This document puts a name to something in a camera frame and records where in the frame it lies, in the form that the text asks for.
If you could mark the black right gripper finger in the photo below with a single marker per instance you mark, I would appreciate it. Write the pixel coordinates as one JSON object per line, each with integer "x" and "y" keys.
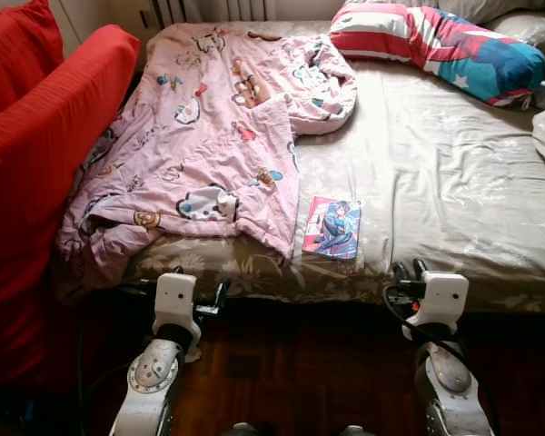
{"x": 420, "y": 270}
{"x": 399, "y": 272}

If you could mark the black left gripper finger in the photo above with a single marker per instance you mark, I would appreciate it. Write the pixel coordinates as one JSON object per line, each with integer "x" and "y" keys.
{"x": 223, "y": 292}

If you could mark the anime cover comic book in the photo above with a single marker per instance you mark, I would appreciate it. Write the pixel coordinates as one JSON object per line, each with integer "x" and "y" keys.
{"x": 331, "y": 227}

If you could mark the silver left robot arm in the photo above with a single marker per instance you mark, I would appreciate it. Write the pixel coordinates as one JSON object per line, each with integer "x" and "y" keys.
{"x": 150, "y": 381}

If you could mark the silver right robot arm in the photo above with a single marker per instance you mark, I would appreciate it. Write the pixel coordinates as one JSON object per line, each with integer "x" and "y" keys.
{"x": 450, "y": 381}

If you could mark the bed with beige floral sheet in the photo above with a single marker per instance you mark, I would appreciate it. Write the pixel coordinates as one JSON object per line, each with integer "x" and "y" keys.
{"x": 436, "y": 173}

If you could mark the silver robot left leg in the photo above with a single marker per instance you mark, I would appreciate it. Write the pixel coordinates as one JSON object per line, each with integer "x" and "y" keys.
{"x": 239, "y": 430}

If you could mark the silver robot leg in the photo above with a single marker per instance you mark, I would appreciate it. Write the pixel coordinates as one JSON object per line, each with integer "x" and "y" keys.
{"x": 239, "y": 430}
{"x": 356, "y": 431}

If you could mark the silver robot right leg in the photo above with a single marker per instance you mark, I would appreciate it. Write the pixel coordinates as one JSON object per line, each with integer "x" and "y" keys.
{"x": 356, "y": 431}

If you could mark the pink cartoon print blanket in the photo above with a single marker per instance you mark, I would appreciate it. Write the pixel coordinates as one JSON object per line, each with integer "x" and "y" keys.
{"x": 200, "y": 145}

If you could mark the large red sofa cushion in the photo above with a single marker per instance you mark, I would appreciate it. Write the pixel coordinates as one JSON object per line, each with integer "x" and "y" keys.
{"x": 36, "y": 182}

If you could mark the beige floral pillow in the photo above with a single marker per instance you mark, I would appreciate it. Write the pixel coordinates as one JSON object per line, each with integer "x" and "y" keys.
{"x": 538, "y": 36}

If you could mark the small red sofa cushion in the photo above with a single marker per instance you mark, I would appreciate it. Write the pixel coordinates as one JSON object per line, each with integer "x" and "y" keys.
{"x": 14, "y": 54}

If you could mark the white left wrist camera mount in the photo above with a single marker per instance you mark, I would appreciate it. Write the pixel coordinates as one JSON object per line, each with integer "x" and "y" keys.
{"x": 174, "y": 300}

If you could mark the white wall radiator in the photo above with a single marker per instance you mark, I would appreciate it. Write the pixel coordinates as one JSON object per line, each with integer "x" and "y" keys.
{"x": 209, "y": 9}

